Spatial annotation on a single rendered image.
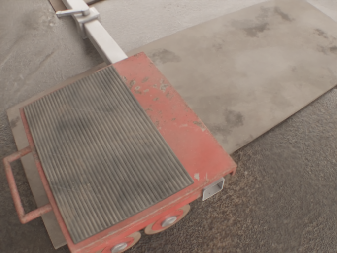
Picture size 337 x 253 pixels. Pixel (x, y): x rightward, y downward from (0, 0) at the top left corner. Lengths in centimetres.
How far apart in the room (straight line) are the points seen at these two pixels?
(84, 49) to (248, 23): 47
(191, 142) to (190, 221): 16
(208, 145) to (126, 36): 50
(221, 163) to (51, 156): 26
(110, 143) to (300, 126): 42
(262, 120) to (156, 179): 32
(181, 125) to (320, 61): 50
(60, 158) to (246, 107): 41
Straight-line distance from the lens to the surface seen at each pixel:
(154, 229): 52
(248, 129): 66
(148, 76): 58
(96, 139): 50
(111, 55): 72
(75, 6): 95
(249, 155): 64
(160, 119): 51
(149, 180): 45
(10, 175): 54
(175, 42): 84
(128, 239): 50
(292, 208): 61
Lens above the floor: 54
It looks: 54 degrees down
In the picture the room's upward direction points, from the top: 4 degrees counter-clockwise
